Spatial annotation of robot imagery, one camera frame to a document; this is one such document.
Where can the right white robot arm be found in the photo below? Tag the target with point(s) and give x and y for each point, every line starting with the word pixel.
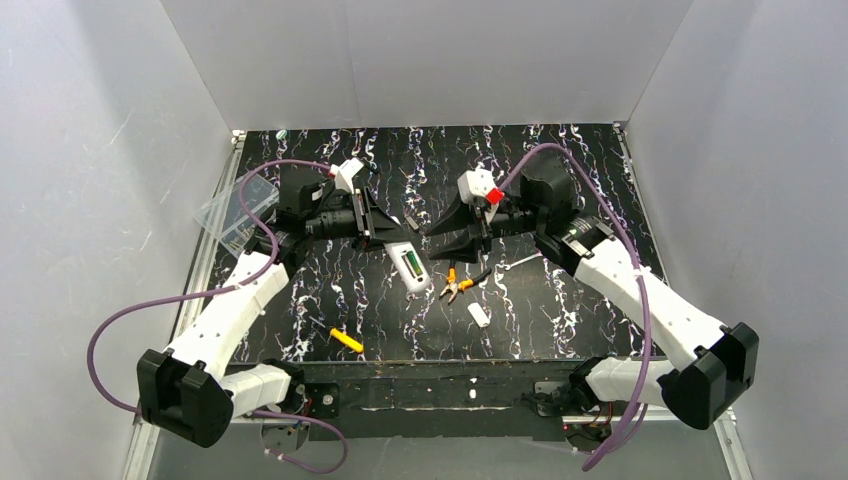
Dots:
pixel 705 365

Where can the aluminium frame rail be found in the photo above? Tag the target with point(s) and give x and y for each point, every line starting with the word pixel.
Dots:
pixel 160 403

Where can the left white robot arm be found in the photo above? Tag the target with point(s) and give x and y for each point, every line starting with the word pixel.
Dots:
pixel 186 388

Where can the white battery cover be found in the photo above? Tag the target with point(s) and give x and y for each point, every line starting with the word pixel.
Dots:
pixel 480 317

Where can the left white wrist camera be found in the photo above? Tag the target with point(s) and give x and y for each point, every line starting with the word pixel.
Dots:
pixel 345 174

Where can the clear plastic screw box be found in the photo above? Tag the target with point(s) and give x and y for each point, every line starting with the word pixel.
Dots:
pixel 224 218

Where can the yellow handled screwdriver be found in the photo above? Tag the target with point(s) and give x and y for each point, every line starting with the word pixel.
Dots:
pixel 343 338

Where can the orange handled pliers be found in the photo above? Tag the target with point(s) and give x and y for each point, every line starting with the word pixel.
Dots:
pixel 453 286

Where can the white remote control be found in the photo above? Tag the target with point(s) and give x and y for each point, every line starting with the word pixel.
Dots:
pixel 396 252

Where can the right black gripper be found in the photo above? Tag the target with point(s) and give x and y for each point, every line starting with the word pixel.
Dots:
pixel 481 221

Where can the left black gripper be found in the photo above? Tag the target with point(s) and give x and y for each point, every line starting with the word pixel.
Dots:
pixel 361 216

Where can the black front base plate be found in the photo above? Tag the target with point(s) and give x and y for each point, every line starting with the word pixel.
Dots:
pixel 444 399

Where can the small green capped battery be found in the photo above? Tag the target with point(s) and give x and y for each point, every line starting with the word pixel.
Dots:
pixel 414 264

